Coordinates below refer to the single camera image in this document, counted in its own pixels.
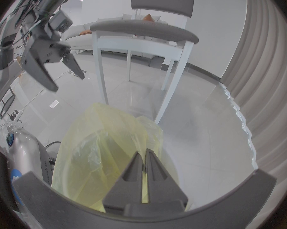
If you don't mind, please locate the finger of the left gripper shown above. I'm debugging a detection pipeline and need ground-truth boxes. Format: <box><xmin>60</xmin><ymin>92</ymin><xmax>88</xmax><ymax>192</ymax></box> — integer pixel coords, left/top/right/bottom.
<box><xmin>22</xmin><ymin>50</ymin><xmax>59</xmax><ymax>92</ymax></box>
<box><xmin>62</xmin><ymin>52</ymin><xmax>85</xmax><ymax>80</ymax></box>

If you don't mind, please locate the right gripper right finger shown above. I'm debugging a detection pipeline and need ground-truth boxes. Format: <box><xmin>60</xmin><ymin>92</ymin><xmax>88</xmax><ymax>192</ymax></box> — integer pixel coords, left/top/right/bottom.
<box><xmin>145</xmin><ymin>149</ymin><xmax>189</xmax><ymax>210</ymax></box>

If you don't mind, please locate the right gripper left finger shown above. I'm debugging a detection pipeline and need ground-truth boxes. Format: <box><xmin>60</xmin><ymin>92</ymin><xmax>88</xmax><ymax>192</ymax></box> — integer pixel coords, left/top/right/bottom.
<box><xmin>102</xmin><ymin>151</ymin><xmax>144</xmax><ymax>215</ymax></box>

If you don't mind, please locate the yellow plastic bag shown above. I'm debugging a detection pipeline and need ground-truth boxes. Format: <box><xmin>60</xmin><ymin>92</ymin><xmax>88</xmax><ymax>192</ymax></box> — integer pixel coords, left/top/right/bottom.
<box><xmin>51</xmin><ymin>103</ymin><xmax>182</xmax><ymax>212</ymax></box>

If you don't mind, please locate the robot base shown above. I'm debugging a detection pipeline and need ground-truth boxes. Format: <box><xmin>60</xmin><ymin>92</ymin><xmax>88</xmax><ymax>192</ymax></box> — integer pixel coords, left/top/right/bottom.
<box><xmin>5</xmin><ymin>130</ymin><xmax>54</xmax><ymax>214</ymax></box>

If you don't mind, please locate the white trash bin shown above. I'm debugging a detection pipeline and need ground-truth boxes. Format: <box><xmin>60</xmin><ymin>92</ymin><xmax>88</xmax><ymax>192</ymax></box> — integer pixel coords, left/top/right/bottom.
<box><xmin>52</xmin><ymin>125</ymin><xmax>194</xmax><ymax>212</ymax></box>

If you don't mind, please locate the white sofa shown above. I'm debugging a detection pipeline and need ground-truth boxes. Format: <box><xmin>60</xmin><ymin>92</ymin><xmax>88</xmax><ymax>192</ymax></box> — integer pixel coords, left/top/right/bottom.
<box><xmin>62</xmin><ymin>13</ymin><xmax>180</xmax><ymax>57</ymax></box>

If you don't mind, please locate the white power strip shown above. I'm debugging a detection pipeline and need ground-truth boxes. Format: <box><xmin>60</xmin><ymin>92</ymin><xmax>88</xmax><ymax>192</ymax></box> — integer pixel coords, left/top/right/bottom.
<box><xmin>9</xmin><ymin>110</ymin><xmax>23</xmax><ymax>122</ymax></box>

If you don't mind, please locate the grey and white chair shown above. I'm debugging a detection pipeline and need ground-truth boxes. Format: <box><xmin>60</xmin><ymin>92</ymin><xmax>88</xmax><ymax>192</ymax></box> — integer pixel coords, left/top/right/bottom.
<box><xmin>89</xmin><ymin>0</ymin><xmax>199</xmax><ymax>126</ymax></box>

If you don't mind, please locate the white curtain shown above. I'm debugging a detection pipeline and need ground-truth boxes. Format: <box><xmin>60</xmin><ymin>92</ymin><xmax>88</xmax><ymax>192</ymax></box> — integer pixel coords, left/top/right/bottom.
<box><xmin>220</xmin><ymin>0</ymin><xmax>287</xmax><ymax>176</ymax></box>

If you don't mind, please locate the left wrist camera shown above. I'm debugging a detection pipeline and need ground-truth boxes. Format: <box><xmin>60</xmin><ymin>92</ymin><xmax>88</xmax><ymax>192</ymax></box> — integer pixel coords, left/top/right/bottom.
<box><xmin>49</xmin><ymin>10</ymin><xmax>73</xmax><ymax>34</ymax></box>

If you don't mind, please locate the black cable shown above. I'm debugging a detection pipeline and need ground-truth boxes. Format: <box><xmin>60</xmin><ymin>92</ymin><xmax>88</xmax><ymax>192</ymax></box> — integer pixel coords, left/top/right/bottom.
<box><xmin>45</xmin><ymin>141</ymin><xmax>62</xmax><ymax>150</ymax></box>

